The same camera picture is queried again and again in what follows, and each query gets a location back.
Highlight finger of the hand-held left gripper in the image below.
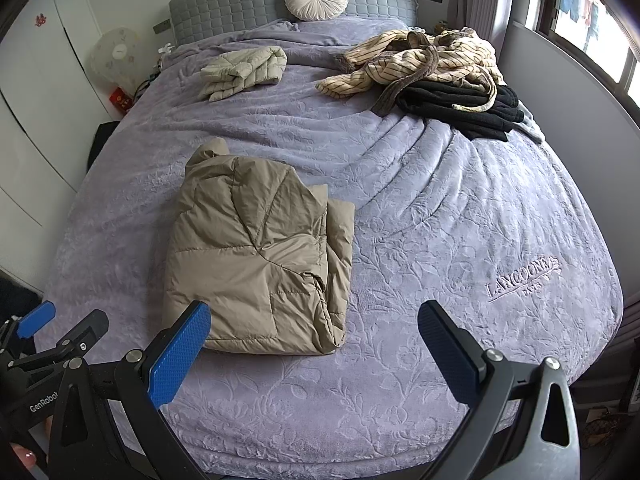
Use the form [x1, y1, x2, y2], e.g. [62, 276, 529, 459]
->
[0, 301, 56, 356]
[22, 310, 110, 365]

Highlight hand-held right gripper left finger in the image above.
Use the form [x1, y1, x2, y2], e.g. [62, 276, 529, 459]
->
[47, 301, 213, 480]

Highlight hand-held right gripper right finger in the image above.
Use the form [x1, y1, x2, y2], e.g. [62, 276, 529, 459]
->
[417, 300, 583, 480]

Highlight large beige puffer jacket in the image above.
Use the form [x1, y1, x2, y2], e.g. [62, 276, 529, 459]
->
[162, 137, 356, 356]

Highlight hanging clothes outside window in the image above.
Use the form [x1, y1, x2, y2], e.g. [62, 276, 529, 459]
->
[560, 0, 608, 51]

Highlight person's left hand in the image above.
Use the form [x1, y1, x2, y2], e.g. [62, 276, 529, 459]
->
[10, 417, 52, 472]

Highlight purple embossed blanket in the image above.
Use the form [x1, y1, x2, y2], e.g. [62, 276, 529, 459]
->
[42, 15, 626, 480]

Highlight brown patterned bag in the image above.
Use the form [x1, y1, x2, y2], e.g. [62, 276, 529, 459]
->
[582, 405, 631, 451]

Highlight black box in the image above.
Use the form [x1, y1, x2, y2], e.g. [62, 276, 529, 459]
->
[87, 122, 118, 171]

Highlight white wardrobe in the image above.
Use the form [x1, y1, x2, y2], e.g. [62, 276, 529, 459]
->
[0, 0, 108, 261]

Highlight grey cloth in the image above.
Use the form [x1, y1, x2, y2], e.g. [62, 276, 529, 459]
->
[515, 100, 546, 143]

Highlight black garment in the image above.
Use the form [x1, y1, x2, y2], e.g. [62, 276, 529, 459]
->
[395, 80, 526, 142]

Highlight plastic covered fan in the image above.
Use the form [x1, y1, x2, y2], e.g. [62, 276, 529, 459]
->
[90, 27, 141, 92]

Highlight folded pale quilted jacket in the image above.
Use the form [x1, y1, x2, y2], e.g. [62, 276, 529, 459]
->
[200, 46, 288, 103]

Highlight cream striped garment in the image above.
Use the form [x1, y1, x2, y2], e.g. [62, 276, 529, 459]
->
[316, 27, 505, 116]

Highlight grey quilted headboard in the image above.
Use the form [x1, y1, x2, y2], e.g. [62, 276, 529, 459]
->
[168, 0, 418, 46]

